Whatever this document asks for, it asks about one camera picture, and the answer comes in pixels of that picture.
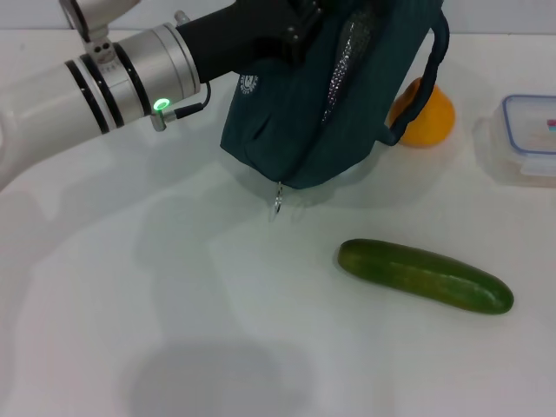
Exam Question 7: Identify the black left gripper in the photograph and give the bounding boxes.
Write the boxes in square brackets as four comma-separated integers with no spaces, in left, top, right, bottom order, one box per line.
[175,0,325,83]

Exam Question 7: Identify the dark teal fabric bag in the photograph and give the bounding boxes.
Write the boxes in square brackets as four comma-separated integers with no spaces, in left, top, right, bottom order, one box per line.
[219,0,451,222]

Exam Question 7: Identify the clear container with blue-rimmed lid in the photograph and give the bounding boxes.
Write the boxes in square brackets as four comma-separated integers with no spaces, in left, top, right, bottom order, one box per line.
[473,94,556,189]

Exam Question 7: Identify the orange pear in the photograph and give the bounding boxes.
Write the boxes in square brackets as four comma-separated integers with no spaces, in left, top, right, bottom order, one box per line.
[387,77,456,148]

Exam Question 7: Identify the green cucumber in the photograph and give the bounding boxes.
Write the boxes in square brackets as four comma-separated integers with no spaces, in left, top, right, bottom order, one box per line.
[337,238,515,316]

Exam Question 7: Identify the black cable with silver plug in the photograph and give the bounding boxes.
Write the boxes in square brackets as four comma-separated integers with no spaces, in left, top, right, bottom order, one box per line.
[151,80,213,131]

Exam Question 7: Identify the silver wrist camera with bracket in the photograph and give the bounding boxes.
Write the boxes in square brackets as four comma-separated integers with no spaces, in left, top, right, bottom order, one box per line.
[58,0,145,71]

